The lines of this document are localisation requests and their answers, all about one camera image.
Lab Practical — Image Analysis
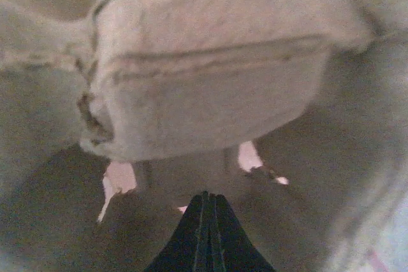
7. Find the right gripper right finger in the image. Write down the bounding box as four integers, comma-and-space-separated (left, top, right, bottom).
208, 193, 276, 272

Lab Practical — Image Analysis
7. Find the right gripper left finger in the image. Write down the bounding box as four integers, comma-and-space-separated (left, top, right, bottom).
145, 192, 209, 272

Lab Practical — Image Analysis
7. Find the cake print paper bag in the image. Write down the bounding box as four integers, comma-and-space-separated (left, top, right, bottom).
1, 0, 407, 271

